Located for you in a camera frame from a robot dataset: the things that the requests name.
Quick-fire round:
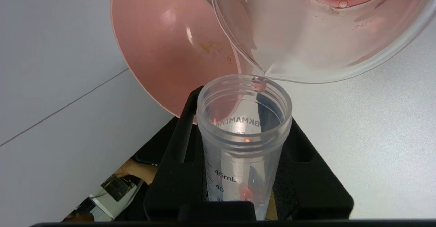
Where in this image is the black background gadget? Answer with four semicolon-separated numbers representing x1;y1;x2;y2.
100;174;130;202

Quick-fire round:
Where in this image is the clear plastic beaker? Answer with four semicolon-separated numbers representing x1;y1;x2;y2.
208;0;436;85

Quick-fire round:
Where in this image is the pink plastic bowl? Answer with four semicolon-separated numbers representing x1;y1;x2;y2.
110;0;255;124

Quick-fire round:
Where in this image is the background person's forearm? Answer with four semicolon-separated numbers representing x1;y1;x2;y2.
115;159;159;185

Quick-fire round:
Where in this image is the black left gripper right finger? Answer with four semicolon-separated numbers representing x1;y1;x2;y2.
272;116;355;221

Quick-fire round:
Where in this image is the test tube with red pigment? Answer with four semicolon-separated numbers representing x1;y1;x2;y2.
196;74;293;221

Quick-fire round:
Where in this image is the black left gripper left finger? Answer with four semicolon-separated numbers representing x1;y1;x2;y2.
143;85;209;221

